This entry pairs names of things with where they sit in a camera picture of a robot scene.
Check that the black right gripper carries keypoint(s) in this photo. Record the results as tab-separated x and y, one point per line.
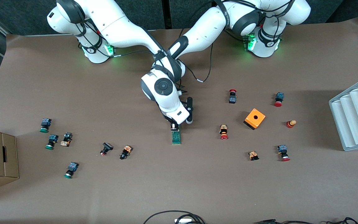
172	122

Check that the red mushroom button orange block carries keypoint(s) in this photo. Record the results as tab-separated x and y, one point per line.
223	130

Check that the black square push button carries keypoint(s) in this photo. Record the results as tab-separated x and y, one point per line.
107	146

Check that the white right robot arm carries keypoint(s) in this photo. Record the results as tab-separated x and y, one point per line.
120	28

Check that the green push button blue block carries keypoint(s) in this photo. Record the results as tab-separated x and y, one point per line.
52	138
72	167
46	122

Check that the white plug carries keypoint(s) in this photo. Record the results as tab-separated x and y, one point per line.
183	221

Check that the red yellow button head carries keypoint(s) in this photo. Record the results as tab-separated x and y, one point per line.
290	124

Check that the red emergency button black block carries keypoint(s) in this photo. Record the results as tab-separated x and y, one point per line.
232	99

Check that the small orange contact block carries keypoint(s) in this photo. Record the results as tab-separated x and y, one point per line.
253	155

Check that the black push button orange block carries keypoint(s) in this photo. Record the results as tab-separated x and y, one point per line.
126	151

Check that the black orange contact block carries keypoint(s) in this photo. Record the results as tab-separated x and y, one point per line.
67	138

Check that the orange button enclosure box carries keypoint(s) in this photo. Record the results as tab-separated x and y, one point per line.
258	121

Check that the black vertical divider strip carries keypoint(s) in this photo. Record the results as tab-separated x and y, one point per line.
166	14

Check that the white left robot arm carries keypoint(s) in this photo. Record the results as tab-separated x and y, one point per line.
204	31

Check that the grey ridged tray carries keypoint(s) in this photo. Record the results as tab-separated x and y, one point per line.
353	124

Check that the red push button blue block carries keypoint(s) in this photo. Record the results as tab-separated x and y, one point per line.
279	96
282	150

